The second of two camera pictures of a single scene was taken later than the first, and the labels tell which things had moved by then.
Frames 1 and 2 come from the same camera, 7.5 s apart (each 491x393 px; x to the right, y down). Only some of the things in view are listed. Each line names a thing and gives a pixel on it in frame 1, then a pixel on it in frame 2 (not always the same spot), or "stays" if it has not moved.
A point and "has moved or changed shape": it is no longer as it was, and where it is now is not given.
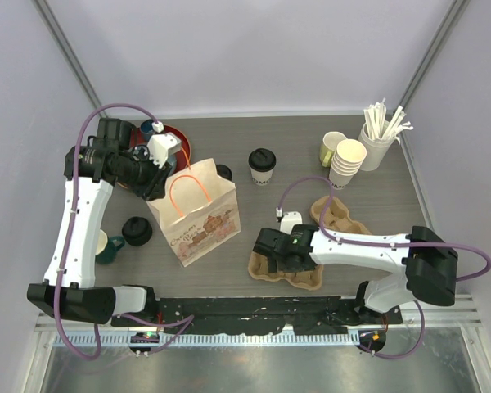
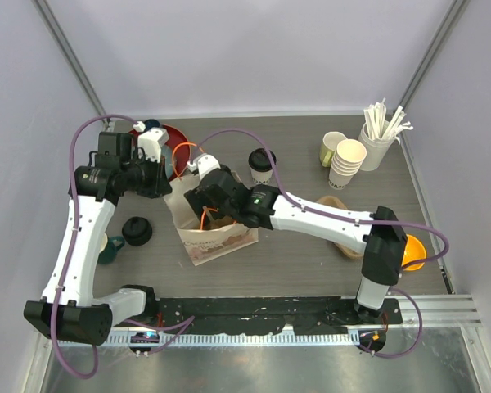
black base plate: (307, 314) stays
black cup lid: (261, 160) stays
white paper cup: (261, 178) stays
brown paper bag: (199, 210) has moved or changed shape
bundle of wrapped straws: (378, 126) stays
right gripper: (272, 266) → (197, 201)
